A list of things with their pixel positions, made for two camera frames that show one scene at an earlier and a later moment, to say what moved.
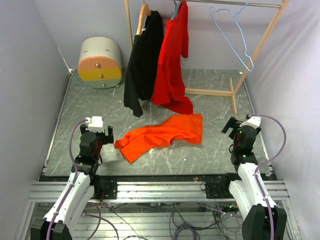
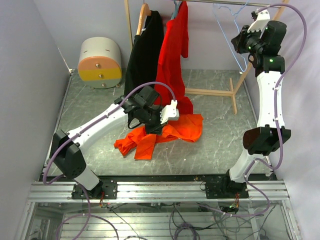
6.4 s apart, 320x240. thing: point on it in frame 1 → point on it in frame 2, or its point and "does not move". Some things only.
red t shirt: x=169 y=89 does not move
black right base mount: x=221 y=189 does not move
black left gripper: x=105 y=138 → x=156 y=129
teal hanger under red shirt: x=177 y=5 does not move
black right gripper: x=234 y=123 → x=238 y=41
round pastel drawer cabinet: x=100 y=65 does not move
